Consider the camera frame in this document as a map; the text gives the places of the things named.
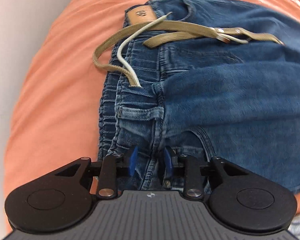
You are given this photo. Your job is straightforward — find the blue denim jeans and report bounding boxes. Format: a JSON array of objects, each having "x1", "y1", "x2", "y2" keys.
[{"x1": 98, "y1": 0, "x2": 300, "y2": 192}]

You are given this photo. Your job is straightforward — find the orange bed sheet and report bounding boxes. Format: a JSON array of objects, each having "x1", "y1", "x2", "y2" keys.
[{"x1": 2, "y1": 0, "x2": 300, "y2": 233}]

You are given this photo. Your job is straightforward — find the khaki webbing belt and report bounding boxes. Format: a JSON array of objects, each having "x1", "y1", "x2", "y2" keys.
[{"x1": 93, "y1": 16, "x2": 283, "y2": 87}]

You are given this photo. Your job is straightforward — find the white drawstring cord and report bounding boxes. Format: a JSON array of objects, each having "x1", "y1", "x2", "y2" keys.
[{"x1": 117, "y1": 11, "x2": 250, "y2": 87}]

